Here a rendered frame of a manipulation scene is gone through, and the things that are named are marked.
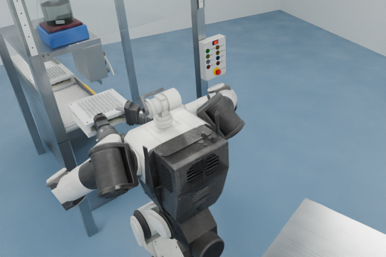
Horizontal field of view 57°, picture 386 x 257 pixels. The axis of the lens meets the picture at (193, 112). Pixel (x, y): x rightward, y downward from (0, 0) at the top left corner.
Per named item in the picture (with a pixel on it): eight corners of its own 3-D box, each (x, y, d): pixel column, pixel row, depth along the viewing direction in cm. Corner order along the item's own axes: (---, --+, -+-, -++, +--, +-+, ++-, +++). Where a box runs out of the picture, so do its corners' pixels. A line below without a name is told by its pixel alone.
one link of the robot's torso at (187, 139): (244, 202, 127) (246, 119, 108) (165, 254, 111) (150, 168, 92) (195, 162, 148) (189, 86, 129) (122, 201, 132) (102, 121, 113)
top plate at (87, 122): (68, 107, 176) (66, 104, 175) (113, 91, 187) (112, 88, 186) (86, 128, 159) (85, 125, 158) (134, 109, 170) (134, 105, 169)
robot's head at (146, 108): (174, 108, 111) (165, 86, 111) (151, 119, 107) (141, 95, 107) (167, 111, 117) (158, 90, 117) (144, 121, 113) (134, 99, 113)
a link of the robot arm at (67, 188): (56, 219, 122) (94, 201, 109) (33, 190, 120) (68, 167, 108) (78, 199, 131) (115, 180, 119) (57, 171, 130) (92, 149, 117)
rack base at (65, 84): (76, 83, 241) (76, 80, 240) (40, 96, 229) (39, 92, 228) (64, 71, 258) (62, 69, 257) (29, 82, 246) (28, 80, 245)
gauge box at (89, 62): (108, 76, 199) (101, 43, 188) (91, 82, 194) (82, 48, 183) (92, 64, 214) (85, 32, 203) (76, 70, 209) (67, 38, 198)
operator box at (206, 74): (226, 73, 237) (226, 35, 223) (206, 81, 229) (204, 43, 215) (220, 70, 242) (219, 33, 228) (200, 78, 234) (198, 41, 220)
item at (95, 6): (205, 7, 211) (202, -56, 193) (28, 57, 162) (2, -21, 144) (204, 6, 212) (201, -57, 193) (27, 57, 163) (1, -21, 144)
